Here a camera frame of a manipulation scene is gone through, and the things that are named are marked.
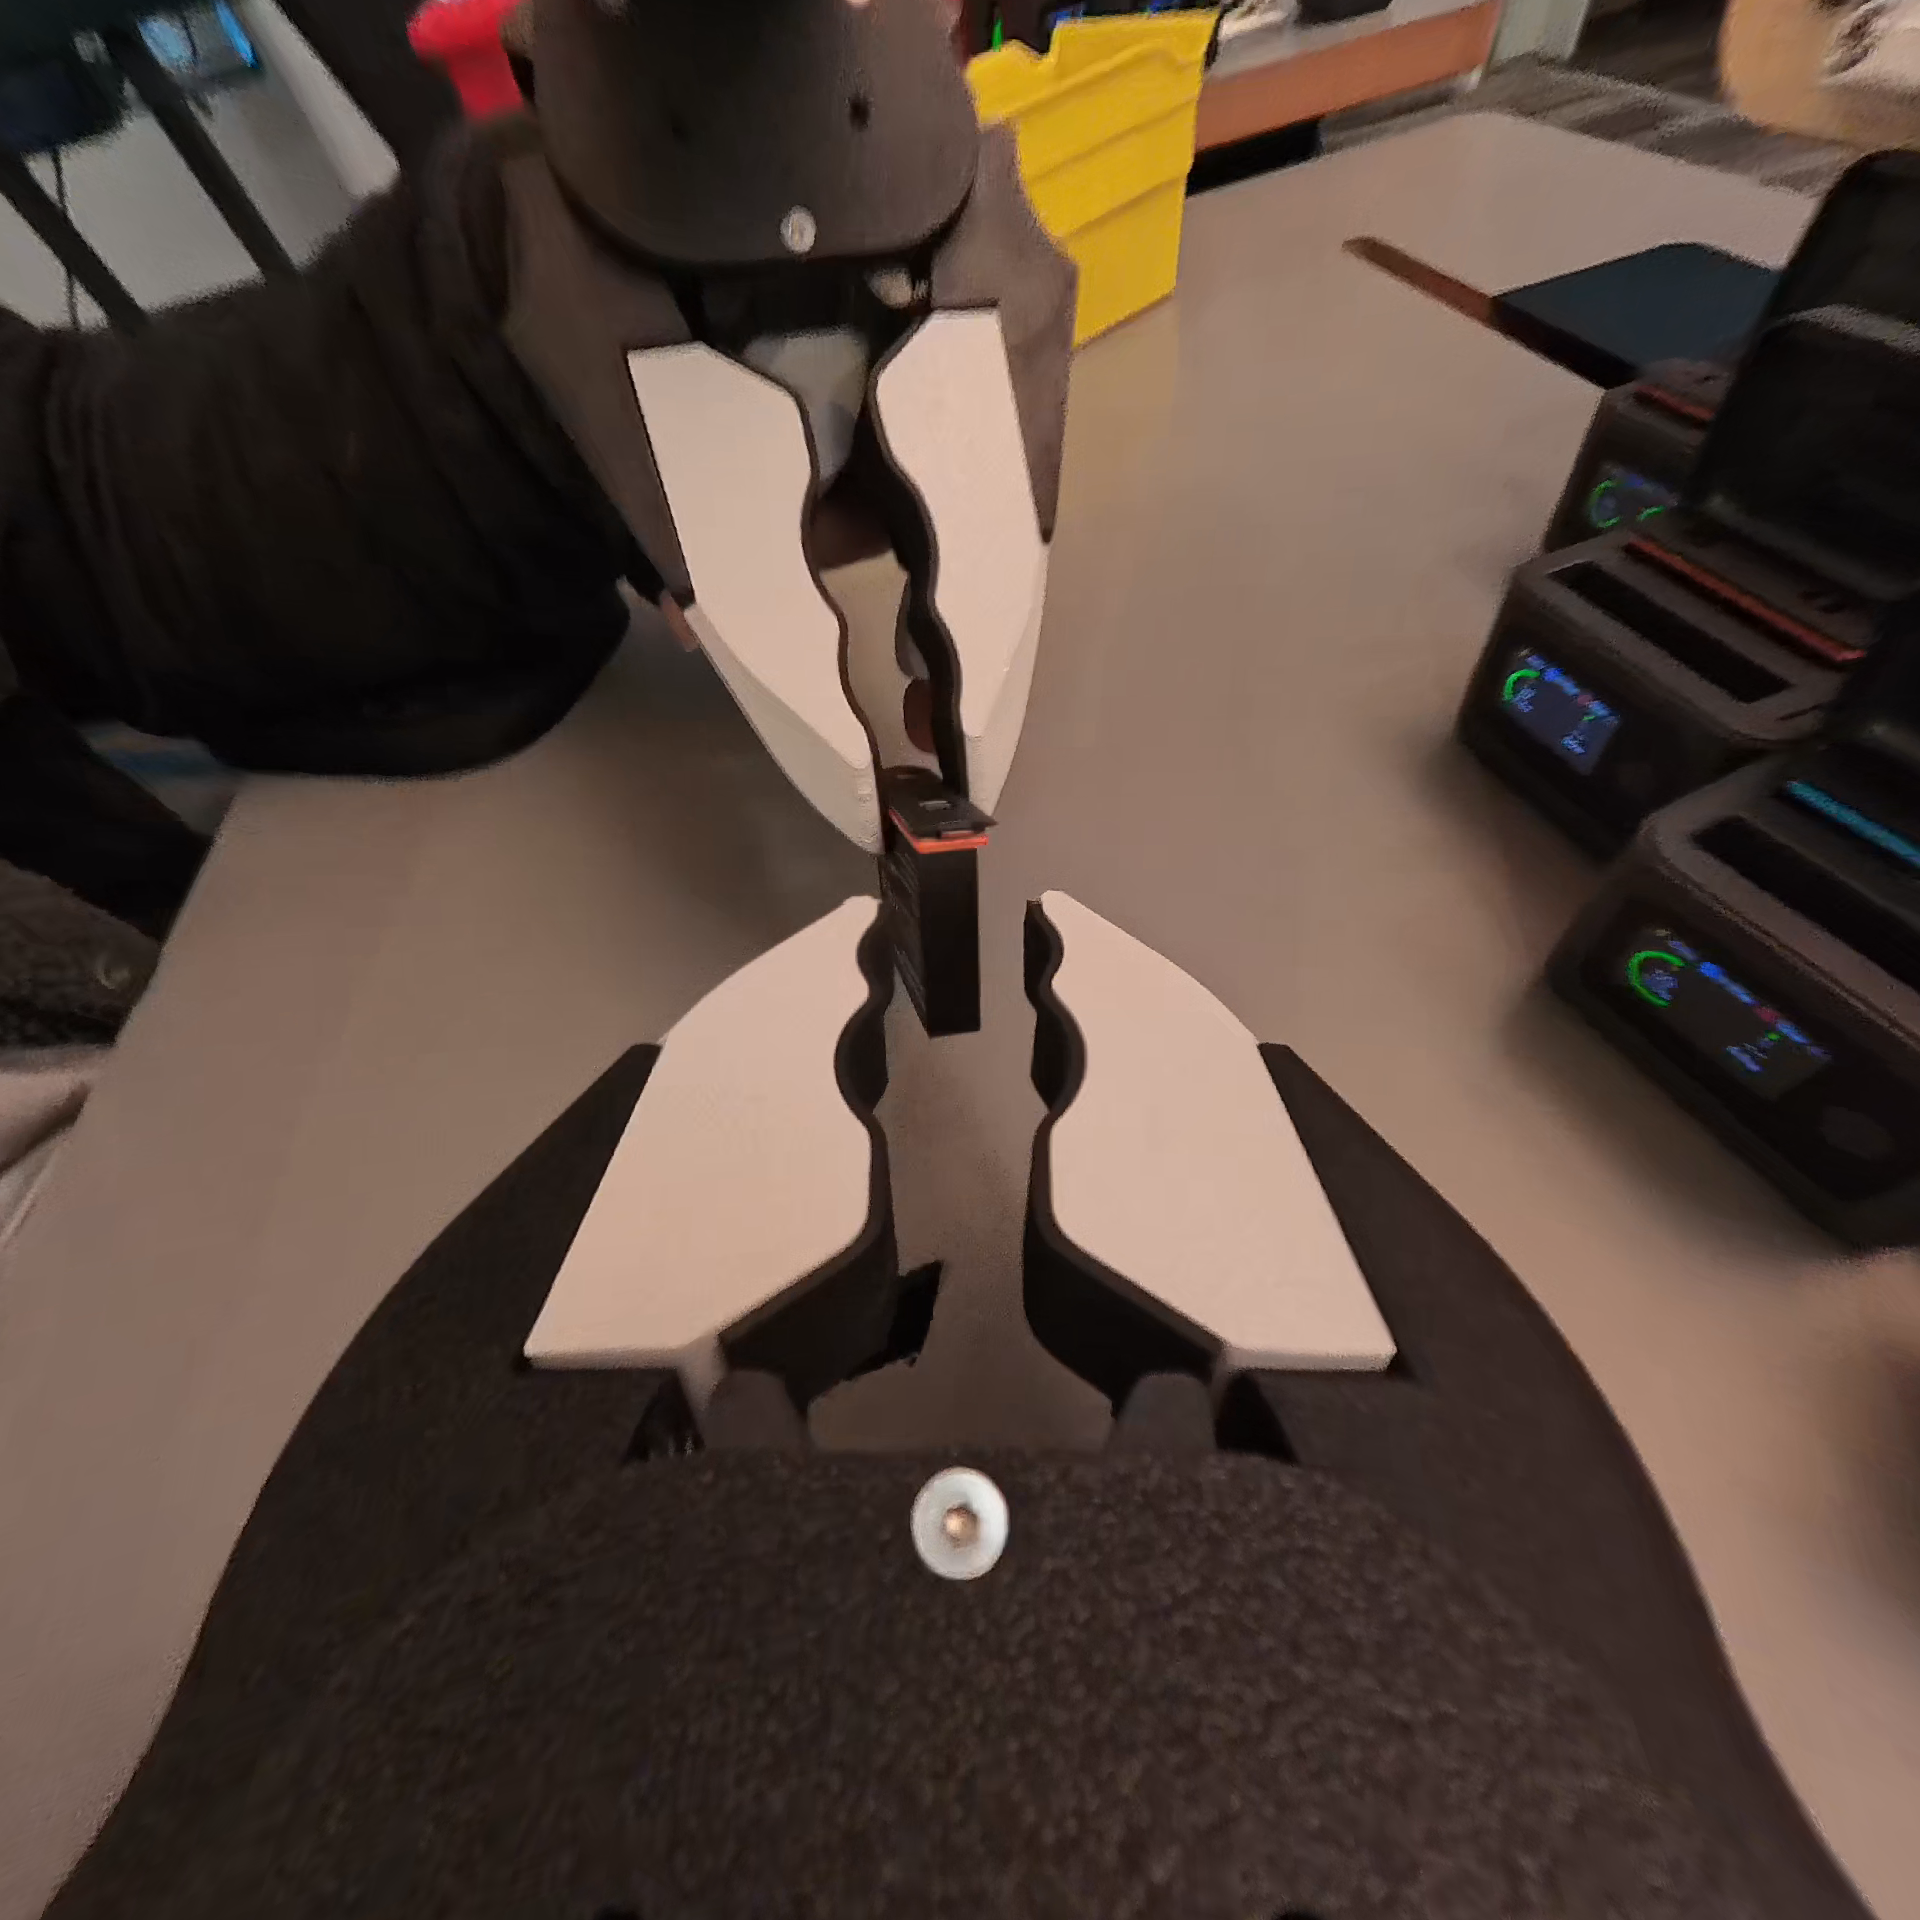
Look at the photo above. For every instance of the yellow plastic bin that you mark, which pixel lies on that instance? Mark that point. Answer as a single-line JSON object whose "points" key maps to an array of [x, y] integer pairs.
{"points": [[1112, 285], [1125, 104]]}

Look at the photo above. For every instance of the person's left forearm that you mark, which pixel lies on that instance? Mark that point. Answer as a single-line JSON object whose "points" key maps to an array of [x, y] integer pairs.
{"points": [[299, 495]]}

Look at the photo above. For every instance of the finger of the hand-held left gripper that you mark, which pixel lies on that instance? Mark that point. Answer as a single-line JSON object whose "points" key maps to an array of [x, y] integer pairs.
{"points": [[974, 480], [735, 524]]}

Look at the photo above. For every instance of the red item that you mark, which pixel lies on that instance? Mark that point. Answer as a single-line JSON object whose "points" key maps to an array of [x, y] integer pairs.
{"points": [[465, 61]]}

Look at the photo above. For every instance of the black battery charger case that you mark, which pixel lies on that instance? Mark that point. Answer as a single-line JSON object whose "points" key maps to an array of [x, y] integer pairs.
{"points": [[1695, 749], [1605, 441], [1874, 1051]]}

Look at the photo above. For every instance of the blue striped black battery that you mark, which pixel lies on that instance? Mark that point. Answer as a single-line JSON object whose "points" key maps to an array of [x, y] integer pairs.
{"points": [[1861, 828]]}

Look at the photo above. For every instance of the red striped black battery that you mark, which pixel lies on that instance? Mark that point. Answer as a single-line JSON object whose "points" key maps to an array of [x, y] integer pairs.
{"points": [[1677, 402], [938, 930], [1756, 600]]}

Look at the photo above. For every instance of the background screen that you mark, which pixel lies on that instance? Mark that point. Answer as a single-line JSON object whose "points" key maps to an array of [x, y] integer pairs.
{"points": [[203, 39]]}

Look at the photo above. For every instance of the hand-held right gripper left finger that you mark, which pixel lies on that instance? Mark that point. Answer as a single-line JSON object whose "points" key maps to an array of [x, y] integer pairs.
{"points": [[720, 1168]]}

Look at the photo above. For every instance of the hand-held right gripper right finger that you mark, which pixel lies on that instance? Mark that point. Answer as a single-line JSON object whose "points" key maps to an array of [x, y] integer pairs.
{"points": [[1199, 1168]]}

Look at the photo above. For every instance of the background wooden table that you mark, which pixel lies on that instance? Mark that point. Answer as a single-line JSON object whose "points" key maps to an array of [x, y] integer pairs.
{"points": [[1351, 91]]}

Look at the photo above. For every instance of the dark flat tablet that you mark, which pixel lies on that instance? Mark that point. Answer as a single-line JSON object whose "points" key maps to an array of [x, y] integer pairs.
{"points": [[1636, 316]]}

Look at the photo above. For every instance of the person's dark clothing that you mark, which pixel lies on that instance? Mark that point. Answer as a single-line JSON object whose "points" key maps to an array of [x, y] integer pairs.
{"points": [[74, 944]]}

